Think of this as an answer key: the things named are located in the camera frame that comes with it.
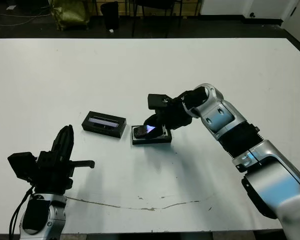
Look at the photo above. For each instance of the black metal chair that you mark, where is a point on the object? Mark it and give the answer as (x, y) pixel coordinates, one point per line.
(153, 3)

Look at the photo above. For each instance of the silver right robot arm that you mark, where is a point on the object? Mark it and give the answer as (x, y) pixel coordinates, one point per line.
(215, 112)

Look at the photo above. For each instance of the white paper sheet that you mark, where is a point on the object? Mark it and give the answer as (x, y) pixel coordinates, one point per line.
(10, 8)

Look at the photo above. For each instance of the black round knob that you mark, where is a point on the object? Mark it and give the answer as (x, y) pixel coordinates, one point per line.
(252, 15)

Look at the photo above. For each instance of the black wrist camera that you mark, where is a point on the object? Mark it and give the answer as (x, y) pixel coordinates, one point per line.
(21, 165)
(156, 101)

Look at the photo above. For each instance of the white door panel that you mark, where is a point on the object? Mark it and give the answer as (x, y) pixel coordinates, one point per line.
(297, 18)

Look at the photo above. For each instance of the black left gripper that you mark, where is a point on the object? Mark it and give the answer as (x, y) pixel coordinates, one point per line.
(53, 177)

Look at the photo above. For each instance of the black box base white lining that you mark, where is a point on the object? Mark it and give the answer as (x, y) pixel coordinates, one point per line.
(150, 142)

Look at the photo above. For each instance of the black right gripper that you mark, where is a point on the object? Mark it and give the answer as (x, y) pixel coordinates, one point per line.
(172, 117)

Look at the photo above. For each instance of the black box lid purple stripe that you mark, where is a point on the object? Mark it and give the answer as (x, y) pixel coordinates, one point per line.
(107, 130)

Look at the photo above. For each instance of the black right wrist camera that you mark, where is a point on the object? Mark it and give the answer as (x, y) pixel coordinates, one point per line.
(156, 101)

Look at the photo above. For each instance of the black waste bin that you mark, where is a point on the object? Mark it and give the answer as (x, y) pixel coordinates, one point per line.
(110, 16)

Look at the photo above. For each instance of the yellow-green sack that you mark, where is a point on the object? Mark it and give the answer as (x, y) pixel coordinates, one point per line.
(70, 13)

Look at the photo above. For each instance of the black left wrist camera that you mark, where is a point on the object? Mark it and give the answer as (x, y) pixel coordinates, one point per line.
(21, 165)

